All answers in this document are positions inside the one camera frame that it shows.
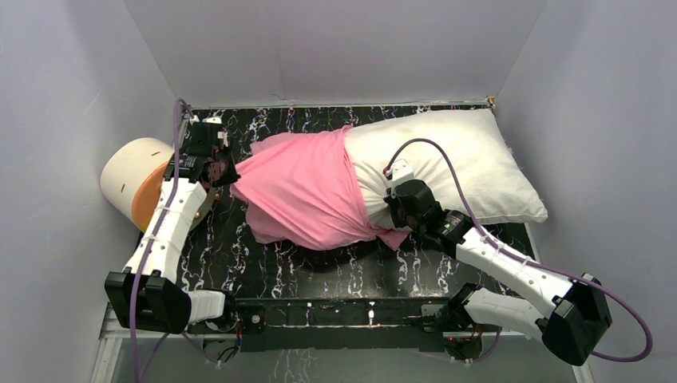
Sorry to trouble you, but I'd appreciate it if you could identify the white pillow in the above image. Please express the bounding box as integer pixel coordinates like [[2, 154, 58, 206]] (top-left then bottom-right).
[[344, 109, 548, 229]]

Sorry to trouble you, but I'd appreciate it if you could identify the pink pillowcase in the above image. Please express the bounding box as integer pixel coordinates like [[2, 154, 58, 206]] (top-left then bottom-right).
[[230, 125, 409, 251]]

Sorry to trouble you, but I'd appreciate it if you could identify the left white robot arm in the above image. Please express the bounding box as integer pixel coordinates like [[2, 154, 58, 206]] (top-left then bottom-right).
[[100, 117, 239, 334]]

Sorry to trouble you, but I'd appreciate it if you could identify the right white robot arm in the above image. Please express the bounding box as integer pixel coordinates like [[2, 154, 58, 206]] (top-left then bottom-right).
[[384, 180, 612, 366]]

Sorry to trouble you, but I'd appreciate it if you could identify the white orange yellow cylinder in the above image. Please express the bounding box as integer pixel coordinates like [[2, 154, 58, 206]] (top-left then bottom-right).
[[100, 137, 186, 233]]

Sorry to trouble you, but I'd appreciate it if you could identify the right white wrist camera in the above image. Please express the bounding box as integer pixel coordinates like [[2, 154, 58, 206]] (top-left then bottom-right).
[[383, 159, 414, 188]]

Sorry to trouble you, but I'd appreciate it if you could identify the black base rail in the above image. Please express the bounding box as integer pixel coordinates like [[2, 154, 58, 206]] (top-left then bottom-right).
[[228, 297, 461, 352]]

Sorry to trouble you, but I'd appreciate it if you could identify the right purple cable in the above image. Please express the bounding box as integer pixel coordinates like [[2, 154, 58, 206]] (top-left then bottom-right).
[[385, 138, 654, 364]]

